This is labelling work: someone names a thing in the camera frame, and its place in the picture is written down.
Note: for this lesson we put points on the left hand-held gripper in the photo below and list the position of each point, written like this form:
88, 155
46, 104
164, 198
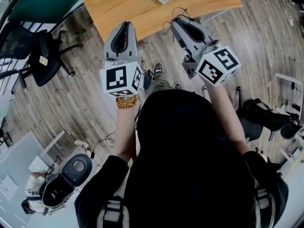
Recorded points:
116, 79

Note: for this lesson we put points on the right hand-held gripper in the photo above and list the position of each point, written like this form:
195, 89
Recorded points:
218, 68

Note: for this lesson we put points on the person's left forearm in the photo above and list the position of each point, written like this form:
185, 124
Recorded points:
124, 132

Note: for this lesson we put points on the person's right forearm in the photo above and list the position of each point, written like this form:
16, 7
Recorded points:
228, 117

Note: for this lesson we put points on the black and white sneaker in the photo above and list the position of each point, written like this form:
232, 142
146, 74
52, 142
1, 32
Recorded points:
177, 86
158, 68

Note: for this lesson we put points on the black power brick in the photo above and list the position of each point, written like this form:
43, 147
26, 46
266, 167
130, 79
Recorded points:
147, 81

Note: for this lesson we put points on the person's olive trousers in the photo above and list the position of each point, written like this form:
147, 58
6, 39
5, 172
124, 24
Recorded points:
160, 83

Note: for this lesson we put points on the black mesh office chair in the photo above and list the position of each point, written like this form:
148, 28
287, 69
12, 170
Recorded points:
45, 68

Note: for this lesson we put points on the pale yellow chair tag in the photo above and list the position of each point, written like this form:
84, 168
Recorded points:
43, 60

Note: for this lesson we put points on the green partition panel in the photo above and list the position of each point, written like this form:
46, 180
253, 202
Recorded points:
47, 1

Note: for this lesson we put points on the white and black machine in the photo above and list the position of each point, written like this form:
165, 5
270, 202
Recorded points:
77, 167

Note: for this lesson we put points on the white desk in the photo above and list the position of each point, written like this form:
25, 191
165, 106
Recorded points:
38, 163

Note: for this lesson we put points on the person's black shirt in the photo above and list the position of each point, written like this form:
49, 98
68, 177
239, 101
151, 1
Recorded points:
95, 191

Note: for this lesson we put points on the white paper notice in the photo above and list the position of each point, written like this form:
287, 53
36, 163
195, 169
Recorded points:
8, 187

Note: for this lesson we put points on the white metal desk frame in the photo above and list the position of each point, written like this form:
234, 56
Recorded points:
288, 78

